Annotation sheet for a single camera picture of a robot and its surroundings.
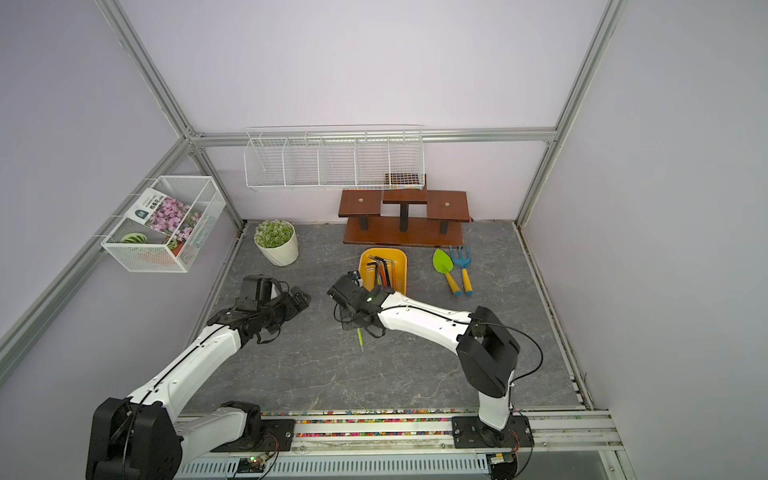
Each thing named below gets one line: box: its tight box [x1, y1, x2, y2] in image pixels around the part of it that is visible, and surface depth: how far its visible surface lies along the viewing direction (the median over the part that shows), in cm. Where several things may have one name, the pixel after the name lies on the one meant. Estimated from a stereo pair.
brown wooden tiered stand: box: [338, 174, 473, 247], surface depth 111 cm
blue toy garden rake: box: [450, 245, 474, 296], surface depth 111 cm
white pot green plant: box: [254, 219, 299, 267], surface depth 102 cm
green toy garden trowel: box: [432, 248, 462, 296], surface depth 111 cm
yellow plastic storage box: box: [359, 248, 407, 295], surface depth 107 cm
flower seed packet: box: [125, 188, 202, 240], surface depth 76 cm
